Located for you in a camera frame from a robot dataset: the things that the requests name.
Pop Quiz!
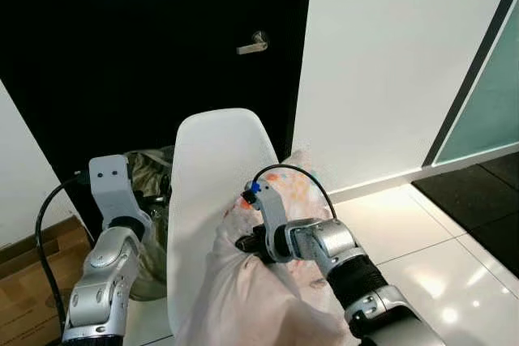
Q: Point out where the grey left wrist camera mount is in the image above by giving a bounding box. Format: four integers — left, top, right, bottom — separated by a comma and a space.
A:
87, 154, 154, 239

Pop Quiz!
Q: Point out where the olive green plastic bag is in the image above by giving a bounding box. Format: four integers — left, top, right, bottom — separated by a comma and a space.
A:
120, 145, 176, 303

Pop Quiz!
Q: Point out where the pink patterned pillow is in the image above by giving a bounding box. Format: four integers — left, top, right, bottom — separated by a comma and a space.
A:
174, 149, 359, 346

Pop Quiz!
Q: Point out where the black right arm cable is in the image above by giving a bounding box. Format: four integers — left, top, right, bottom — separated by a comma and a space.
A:
242, 164, 338, 222

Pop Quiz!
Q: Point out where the silver door handle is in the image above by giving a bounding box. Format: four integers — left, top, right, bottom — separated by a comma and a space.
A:
236, 30, 270, 57

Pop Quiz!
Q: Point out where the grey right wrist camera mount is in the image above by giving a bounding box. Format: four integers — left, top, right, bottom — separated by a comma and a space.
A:
245, 179, 294, 263

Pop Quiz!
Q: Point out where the white plastic chair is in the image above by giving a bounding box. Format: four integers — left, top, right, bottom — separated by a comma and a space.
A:
167, 108, 281, 340

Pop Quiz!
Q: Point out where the black floor mat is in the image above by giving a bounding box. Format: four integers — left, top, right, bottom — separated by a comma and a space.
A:
411, 151, 519, 263

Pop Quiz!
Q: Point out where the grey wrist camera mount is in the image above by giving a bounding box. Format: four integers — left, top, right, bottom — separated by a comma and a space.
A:
245, 179, 294, 263
87, 154, 154, 239

